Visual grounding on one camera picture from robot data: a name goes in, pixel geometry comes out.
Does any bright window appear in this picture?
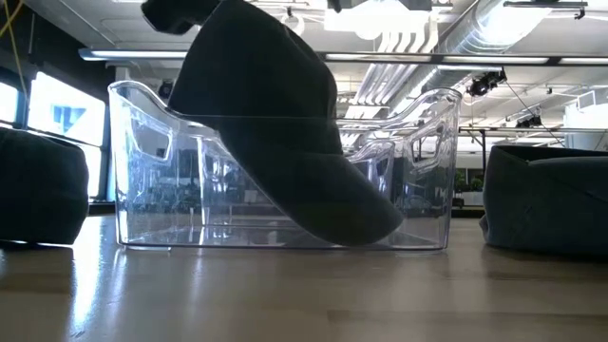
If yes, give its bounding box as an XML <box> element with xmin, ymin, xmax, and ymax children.
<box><xmin>27</xmin><ymin>70</ymin><xmax>106</xmax><ymax>147</ymax></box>
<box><xmin>0</xmin><ymin>83</ymin><xmax>20</xmax><ymax>125</ymax></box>

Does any long ceiling light track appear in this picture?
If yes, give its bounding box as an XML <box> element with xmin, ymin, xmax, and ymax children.
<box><xmin>78</xmin><ymin>47</ymin><xmax>608</xmax><ymax>67</ymax></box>

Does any black ceiling camera cluster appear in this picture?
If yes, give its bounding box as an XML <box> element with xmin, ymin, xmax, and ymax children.
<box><xmin>466</xmin><ymin>67</ymin><xmax>508</xmax><ymax>98</ymax></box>

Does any green cap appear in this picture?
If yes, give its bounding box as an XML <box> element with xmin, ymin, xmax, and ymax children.
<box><xmin>0</xmin><ymin>126</ymin><xmax>90</xmax><ymax>247</ymax></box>

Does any blue denim cap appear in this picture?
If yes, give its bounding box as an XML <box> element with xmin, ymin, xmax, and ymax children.
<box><xmin>479</xmin><ymin>144</ymin><xmax>608</xmax><ymax>257</ymax></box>

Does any plant in white planter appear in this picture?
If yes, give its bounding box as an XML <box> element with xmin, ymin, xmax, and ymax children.
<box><xmin>454</xmin><ymin>169</ymin><xmax>485</xmax><ymax>206</ymax></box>

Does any black ceiling rail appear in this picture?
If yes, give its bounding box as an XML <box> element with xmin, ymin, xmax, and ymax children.
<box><xmin>503</xmin><ymin>0</ymin><xmax>589</xmax><ymax>20</ymax></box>

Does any black ceiling device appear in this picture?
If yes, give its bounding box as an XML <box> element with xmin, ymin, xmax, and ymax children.
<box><xmin>516</xmin><ymin>114</ymin><xmax>544</xmax><ymax>129</ymax></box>

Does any black pole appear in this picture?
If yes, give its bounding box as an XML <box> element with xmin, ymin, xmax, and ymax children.
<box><xmin>478</xmin><ymin>128</ymin><xmax>486</xmax><ymax>191</ymax></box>

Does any white ceiling vent unit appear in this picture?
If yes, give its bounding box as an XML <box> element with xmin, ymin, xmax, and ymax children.
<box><xmin>576</xmin><ymin>87</ymin><xmax>608</xmax><ymax>111</ymax></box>

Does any dark grey cap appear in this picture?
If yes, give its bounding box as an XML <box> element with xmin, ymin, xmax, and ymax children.
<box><xmin>141</xmin><ymin>0</ymin><xmax>406</xmax><ymax>248</ymax></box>

